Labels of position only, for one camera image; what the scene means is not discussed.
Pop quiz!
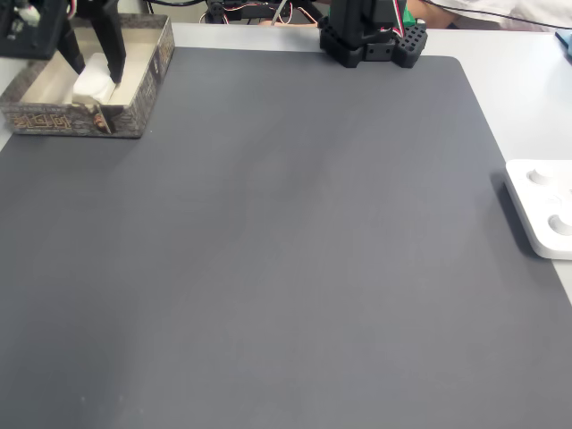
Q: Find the white block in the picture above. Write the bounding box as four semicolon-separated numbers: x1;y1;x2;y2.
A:
71;52;120;106

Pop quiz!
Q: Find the printed cardboard box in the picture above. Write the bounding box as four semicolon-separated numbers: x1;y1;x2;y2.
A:
0;13;175;139

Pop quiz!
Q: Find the grey desk mat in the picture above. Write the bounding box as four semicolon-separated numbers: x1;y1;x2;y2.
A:
0;46;572;429

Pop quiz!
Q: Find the blue object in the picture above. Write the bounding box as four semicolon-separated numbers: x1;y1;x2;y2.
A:
553;29;572;64

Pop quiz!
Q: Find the white device with round knobs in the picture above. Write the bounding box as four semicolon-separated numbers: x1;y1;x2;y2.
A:
504;159;572;261

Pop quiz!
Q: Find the red white black servo cable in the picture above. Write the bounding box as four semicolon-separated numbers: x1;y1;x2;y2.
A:
387;0;408;38

